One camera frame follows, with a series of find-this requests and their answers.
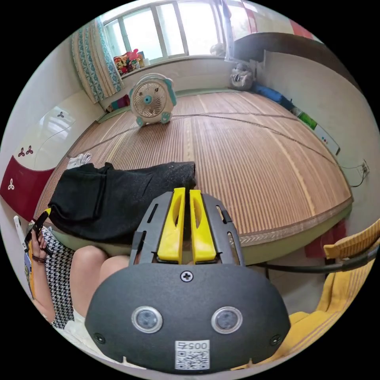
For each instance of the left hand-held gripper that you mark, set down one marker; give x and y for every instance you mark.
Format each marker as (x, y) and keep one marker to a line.
(38, 227)

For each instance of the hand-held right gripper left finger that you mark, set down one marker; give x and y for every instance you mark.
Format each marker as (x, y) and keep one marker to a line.
(171, 231)

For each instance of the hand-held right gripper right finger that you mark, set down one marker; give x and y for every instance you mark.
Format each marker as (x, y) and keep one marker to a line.
(202, 234)

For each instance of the black pants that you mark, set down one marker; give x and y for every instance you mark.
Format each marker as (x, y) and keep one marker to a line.
(104, 196)

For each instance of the person's left hand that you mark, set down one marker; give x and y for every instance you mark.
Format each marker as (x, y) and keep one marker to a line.
(38, 246)

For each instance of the white cloth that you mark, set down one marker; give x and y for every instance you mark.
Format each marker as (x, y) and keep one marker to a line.
(78, 160)

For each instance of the white and red cupboard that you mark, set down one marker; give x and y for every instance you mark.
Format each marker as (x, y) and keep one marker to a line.
(44, 139)

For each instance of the person's body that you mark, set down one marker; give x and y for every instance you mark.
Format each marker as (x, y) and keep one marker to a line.
(89, 276)

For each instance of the bed with woven mat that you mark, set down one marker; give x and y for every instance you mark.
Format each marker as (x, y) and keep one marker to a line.
(252, 166)

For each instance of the white and teal fan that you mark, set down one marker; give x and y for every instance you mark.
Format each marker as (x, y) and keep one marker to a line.
(151, 99)

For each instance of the yellow striped cloth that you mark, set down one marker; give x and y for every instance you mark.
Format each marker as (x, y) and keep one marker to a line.
(335, 302)

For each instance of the teal patterned curtain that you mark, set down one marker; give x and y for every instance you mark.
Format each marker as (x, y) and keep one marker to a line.
(95, 65)

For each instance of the blue cloth bundle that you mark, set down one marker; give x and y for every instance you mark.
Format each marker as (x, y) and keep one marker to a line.
(271, 92)

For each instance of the grey plush toy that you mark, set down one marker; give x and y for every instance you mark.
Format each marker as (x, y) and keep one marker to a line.
(241, 76)

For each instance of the heap of colourful toys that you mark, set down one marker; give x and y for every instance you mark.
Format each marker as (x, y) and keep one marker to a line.
(127, 60)

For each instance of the window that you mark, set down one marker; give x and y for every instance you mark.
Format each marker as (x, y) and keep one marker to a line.
(190, 29)

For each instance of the dark brown shelf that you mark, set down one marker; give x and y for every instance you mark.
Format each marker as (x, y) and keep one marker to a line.
(285, 44)

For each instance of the wall socket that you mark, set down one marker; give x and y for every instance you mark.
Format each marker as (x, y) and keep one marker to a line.
(364, 168)

